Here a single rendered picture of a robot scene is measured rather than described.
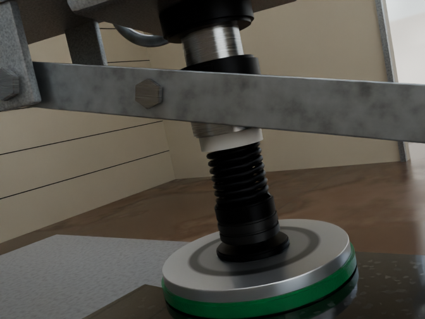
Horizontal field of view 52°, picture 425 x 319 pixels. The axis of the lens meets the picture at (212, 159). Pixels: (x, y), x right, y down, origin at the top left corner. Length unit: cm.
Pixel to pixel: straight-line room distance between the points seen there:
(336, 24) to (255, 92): 507
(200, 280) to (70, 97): 23
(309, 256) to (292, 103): 16
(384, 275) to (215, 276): 16
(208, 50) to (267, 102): 9
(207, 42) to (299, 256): 24
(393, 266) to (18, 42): 44
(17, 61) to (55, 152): 549
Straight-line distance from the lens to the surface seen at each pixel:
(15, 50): 50
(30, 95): 49
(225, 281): 43
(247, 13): 47
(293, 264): 44
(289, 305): 42
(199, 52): 46
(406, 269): 48
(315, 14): 559
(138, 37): 68
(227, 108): 42
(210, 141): 46
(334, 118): 40
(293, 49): 571
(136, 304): 51
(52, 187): 592
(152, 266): 61
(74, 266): 72
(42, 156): 589
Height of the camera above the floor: 99
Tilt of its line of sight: 6 degrees down
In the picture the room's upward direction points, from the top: 12 degrees counter-clockwise
